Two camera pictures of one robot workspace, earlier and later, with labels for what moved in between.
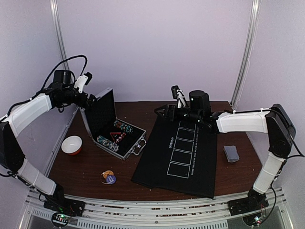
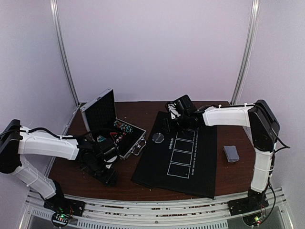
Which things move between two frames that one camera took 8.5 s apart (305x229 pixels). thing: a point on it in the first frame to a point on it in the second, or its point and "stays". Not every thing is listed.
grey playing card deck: [231, 153] stays
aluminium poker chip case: [111, 135] stays
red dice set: [120, 138] stays
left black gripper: [82, 103] to [108, 179]
